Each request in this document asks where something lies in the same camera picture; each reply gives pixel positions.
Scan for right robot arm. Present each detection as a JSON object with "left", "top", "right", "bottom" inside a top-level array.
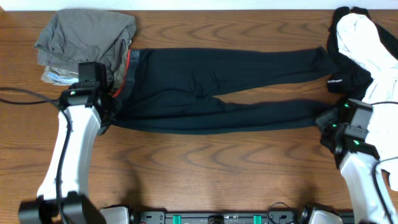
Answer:
[{"left": 316, "top": 98, "right": 397, "bottom": 223}]

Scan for folded light blue garment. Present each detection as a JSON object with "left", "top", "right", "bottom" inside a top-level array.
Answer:
[{"left": 45, "top": 72, "right": 79, "bottom": 85}]

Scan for black leggings with red waistband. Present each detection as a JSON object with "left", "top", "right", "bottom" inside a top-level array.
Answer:
[{"left": 113, "top": 47, "right": 336, "bottom": 134}]

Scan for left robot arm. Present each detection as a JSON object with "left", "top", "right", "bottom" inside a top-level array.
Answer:
[{"left": 18, "top": 87, "right": 112, "bottom": 223}]

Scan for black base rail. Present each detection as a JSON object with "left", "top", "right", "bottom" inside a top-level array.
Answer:
[{"left": 99, "top": 210, "right": 355, "bottom": 224}]

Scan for small black looped cable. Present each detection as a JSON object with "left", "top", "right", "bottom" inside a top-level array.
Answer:
[{"left": 266, "top": 202, "right": 296, "bottom": 224}]

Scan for folded grey-brown trousers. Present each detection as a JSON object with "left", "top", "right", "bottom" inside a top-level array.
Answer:
[{"left": 34, "top": 9, "right": 136, "bottom": 75}]

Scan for black and white shirt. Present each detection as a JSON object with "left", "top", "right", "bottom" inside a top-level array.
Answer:
[{"left": 327, "top": 7, "right": 397, "bottom": 190}]

